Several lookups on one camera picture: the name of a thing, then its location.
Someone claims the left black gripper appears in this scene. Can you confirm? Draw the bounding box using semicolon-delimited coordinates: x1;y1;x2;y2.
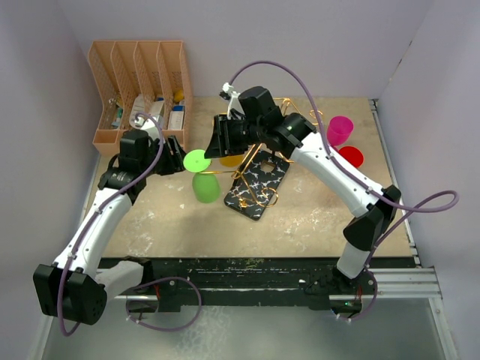
140;135;194;178

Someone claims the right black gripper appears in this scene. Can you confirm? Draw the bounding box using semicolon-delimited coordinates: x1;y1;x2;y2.
205;114;265;158

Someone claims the yellow plastic wine glass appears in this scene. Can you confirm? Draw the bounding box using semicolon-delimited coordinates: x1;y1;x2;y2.
219;154;244;167

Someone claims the green plastic wine glass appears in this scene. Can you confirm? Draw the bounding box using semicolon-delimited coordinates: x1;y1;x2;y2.
183;149;221;203

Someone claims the magenta plastic wine glass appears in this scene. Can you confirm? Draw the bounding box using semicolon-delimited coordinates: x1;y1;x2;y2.
327;115;354;146

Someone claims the red plastic wine glass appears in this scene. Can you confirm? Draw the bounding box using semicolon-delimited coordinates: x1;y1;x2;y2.
338;145;365;168

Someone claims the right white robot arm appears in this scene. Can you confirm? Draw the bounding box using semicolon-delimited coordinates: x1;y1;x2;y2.
205;83;401;293

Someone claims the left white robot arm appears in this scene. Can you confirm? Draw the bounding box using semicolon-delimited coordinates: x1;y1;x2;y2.
33;130;186;325

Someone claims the black marble rack base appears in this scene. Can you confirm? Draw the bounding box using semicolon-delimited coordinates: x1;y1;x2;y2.
223;145;290;221

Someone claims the white blue box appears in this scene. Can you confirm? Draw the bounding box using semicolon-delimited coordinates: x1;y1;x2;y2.
167;105;185;131

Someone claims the white medicine box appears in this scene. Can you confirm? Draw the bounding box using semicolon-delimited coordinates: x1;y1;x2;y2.
149;100;164;121

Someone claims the yellow small object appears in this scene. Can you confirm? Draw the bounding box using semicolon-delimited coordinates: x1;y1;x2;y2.
173;89;185;103

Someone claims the white printed packet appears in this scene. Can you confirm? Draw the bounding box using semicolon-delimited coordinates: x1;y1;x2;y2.
128;94;145;126

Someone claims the peach plastic desk organizer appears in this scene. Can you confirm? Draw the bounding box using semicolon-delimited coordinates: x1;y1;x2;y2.
88;40;194;156

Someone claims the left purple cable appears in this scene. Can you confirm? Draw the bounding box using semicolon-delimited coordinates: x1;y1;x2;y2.
58;112;165;338

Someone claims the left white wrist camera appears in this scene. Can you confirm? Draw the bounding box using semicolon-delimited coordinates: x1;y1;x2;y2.
129;115;164;140

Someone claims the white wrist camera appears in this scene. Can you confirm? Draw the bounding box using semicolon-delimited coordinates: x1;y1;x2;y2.
220;82;244;119
129;115;164;140

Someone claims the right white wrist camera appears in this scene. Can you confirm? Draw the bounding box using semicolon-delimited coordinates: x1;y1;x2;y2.
220;82;244;119

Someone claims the gold wire glass rack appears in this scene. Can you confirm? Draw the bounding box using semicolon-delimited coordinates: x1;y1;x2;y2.
200;97;323;208

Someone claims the black metal base frame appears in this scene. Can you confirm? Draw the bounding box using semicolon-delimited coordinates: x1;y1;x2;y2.
112;256;380;314

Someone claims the purple loop cable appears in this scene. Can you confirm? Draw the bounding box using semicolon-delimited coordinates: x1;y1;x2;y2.
125;276;206;333

